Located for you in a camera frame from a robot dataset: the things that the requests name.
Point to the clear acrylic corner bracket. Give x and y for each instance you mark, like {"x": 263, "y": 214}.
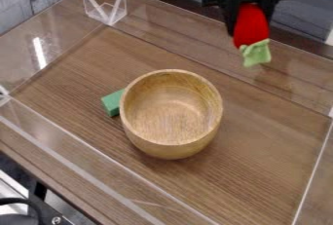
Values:
{"x": 108, "y": 13}

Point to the green foam block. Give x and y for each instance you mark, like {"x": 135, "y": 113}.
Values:
{"x": 110, "y": 102}

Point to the wooden bowl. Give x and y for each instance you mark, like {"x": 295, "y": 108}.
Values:
{"x": 171, "y": 110}

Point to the black table leg bracket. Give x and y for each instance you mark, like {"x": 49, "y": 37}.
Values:
{"x": 48, "y": 215}

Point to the red plush strawberry green leaves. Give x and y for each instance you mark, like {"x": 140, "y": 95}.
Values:
{"x": 251, "y": 36}

